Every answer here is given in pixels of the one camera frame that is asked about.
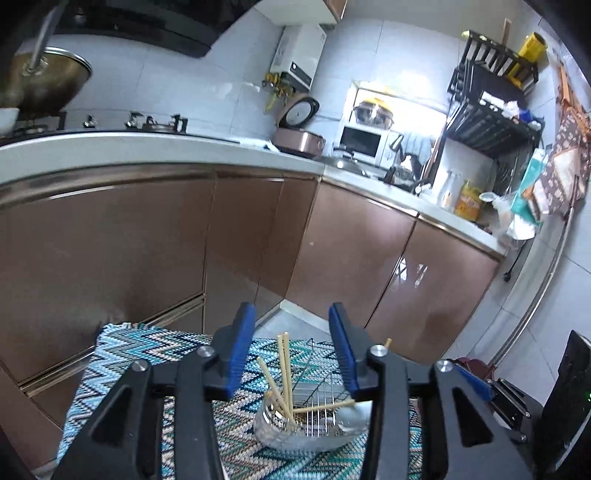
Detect clear glass jar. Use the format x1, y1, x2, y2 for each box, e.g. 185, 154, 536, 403
253, 391, 373, 453

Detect copper upper cabinet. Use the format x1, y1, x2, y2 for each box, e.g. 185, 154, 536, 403
253, 0, 351, 27

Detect clear glass bottle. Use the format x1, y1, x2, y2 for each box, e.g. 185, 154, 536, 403
437, 170, 464, 212

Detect yellow cylinder container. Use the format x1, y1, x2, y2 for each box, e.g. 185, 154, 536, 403
505, 32, 547, 88

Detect black gas stove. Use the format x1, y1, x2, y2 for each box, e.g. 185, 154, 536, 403
1, 111, 239, 146

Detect white ceramic bowl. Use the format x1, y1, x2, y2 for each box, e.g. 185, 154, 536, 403
0, 107, 20, 137

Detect yellow oil bottle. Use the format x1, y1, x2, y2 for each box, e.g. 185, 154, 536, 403
454, 181, 483, 222

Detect white microwave oven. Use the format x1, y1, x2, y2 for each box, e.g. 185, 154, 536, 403
332, 123, 399, 167

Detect zigzag woven table mat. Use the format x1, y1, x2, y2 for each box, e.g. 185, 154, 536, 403
56, 322, 424, 480

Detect brown patterned hanging apron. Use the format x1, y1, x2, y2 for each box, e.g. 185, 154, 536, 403
528, 64, 590, 223

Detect glass pot lid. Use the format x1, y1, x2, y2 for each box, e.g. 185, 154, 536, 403
321, 156, 370, 178

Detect copper rice cooker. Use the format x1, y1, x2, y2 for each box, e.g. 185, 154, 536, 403
271, 93, 325, 159

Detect steel pot on microwave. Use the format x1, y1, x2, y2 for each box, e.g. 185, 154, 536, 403
353, 98, 394, 130

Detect brass-coloured wok with handle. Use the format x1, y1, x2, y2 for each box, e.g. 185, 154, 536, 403
1, 1, 93, 116

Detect red dustpan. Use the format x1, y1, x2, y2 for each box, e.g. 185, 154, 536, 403
454, 357, 494, 381

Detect white gas water heater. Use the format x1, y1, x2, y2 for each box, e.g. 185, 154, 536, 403
269, 24, 327, 92

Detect copper lower cabinets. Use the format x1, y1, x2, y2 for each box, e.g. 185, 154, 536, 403
1, 165, 499, 469

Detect black range hood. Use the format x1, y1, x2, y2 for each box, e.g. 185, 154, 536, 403
56, 0, 257, 58

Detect black wall dish rack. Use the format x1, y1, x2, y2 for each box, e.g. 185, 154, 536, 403
445, 30, 544, 158

